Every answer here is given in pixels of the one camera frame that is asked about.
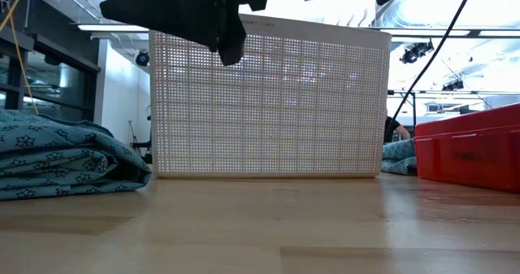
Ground blue patterned gown white ties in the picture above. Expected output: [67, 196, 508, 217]
[0, 109, 154, 202]

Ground blue patterned cloth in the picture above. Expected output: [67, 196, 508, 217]
[380, 138, 418, 176]

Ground white perforated plastic basket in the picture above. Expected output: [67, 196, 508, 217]
[148, 14, 393, 180]

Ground long ceiling light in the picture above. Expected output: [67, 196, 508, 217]
[76, 24, 150, 33]

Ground black tripod stand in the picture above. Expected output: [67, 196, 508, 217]
[128, 119, 154, 163]

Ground black ceiling spotlights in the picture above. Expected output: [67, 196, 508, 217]
[441, 80, 465, 92]
[400, 40, 435, 66]

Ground person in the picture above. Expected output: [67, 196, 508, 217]
[383, 115, 412, 145]

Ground red first aid kit case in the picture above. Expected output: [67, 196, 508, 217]
[414, 102, 520, 194]

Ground dark window frame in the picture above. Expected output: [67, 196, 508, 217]
[0, 21, 102, 123]

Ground yellow extension cord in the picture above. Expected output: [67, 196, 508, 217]
[0, 0, 41, 116]

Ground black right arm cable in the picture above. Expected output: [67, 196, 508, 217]
[383, 0, 477, 141]

